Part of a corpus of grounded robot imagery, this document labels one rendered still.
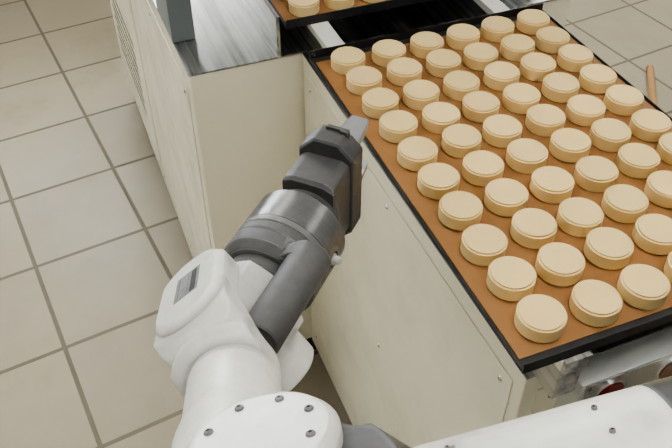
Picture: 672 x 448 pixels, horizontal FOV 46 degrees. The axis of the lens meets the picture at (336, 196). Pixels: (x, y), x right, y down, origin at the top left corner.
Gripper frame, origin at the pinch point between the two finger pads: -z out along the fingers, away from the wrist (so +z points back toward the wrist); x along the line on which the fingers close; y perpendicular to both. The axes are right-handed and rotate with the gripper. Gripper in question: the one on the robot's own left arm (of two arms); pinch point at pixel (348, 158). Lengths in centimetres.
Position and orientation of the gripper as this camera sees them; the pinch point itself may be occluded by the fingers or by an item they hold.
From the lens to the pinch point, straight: 79.6
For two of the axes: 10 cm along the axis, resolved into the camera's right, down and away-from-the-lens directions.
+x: 0.0, -7.5, -6.7
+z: -4.0, 6.1, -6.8
